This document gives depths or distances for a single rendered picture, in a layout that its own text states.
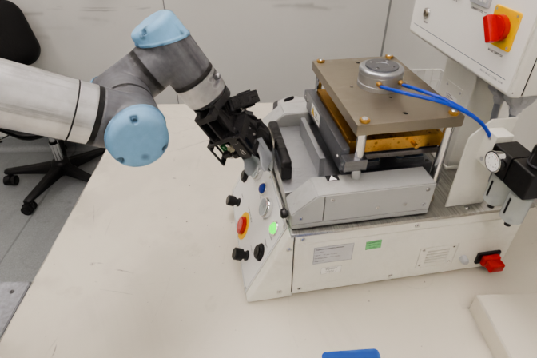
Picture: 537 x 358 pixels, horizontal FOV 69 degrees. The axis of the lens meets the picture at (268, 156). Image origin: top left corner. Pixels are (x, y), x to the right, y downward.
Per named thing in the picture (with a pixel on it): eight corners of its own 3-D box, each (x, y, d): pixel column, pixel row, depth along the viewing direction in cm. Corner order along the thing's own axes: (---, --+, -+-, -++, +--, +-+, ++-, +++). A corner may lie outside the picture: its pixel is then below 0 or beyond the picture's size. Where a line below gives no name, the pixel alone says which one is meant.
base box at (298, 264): (421, 170, 109) (436, 117, 99) (510, 280, 79) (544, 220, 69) (232, 191, 102) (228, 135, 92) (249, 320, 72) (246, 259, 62)
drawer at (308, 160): (388, 131, 92) (394, 101, 87) (435, 191, 74) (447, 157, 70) (265, 142, 88) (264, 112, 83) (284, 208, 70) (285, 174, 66)
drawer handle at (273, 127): (276, 136, 83) (276, 119, 81) (292, 179, 71) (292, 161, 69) (268, 137, 83) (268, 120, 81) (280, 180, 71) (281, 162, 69)
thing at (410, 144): (390, 100, 86) (398, 59, 81) (442, 157, 68) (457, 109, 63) (315, 106, 84) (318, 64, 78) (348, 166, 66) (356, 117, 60)
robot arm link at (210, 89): (182, 73, 68) (220, 55, 65) (198, 93, 71) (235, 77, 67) (169, 99, 63) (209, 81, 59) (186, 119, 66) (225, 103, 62)
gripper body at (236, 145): (224, 169, 72) (183, 123, 65) (232, 137, 77) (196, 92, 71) (259, 158, 68) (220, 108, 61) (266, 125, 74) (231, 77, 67)
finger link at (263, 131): (257, 157, 76) (233, 125, 71) (258, 150, 78) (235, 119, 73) (278, 150, 74) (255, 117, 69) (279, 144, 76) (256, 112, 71)
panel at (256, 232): (232, 194, 100) (261, 137, 92) (245, 293, 76) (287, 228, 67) (224, 192, 100) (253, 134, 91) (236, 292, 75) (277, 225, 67)
